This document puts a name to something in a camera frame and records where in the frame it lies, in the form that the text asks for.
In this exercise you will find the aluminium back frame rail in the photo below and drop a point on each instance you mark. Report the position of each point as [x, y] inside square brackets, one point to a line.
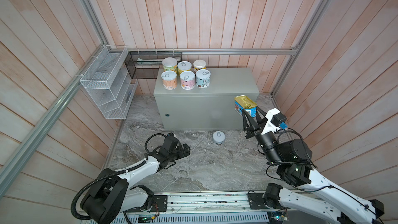
[213, 51]

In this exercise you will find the white wire mesh shelf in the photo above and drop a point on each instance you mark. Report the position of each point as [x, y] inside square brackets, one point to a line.
[109, 83]

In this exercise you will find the teal label can back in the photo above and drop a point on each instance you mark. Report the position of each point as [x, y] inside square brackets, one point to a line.
[218, 137]

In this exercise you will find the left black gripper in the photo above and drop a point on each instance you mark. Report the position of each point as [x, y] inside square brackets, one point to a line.
[181, 154]

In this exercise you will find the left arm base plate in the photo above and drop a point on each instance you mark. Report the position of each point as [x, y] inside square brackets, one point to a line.
[156, 203]

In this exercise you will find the aluminium front rail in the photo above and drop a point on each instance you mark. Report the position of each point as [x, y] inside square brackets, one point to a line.
[205, 203]

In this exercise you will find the pink label can front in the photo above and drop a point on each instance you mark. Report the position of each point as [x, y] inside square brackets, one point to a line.
[187, 80]

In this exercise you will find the blue label can front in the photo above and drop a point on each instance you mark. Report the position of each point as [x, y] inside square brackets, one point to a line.
[202, 78]

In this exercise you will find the yellow label can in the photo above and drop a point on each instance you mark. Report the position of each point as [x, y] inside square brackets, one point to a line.
[169, 64]

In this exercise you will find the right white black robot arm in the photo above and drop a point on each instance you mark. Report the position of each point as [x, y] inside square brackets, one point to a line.
[312, 193]

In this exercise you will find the grey metal cabinet box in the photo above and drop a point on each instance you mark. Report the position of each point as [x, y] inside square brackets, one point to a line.
[211, 108]

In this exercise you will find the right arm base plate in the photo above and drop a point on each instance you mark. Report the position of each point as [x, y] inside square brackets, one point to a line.
[256, 200]

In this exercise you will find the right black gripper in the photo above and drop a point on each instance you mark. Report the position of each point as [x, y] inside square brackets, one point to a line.
[256, 128]

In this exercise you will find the orange label can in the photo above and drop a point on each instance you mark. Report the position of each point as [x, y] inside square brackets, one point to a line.
[169, 80]

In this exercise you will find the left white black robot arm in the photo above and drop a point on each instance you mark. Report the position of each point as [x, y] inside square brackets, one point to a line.
[115, 192]

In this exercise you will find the black mesh basket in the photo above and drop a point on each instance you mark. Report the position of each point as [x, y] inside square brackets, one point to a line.
[146, 64]

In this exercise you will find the gold sardine tin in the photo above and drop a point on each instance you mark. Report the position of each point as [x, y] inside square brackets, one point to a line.
[243, 102]

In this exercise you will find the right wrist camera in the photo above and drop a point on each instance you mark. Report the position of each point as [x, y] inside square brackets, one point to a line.
[276, 121]

